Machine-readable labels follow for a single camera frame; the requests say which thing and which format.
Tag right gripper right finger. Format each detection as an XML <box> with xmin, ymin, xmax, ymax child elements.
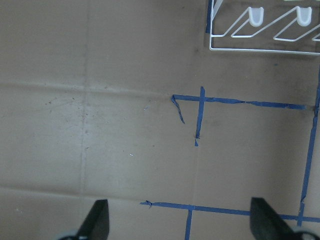
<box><xmin>249</xmin><ymin>197</ymin><xmax>302</xmax><ymax>240</ymax></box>

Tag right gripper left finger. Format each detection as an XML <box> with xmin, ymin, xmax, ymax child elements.
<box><xmin>75</xmin><ymin>199</ymin><xmax>110</xmax><ymax>240</ymax></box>

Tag white wire cup rack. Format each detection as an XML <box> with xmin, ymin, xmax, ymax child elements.
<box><xmin>205</xmin><ymin>0</ymin><xmax>320</xmax><ymax>57</ymax></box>

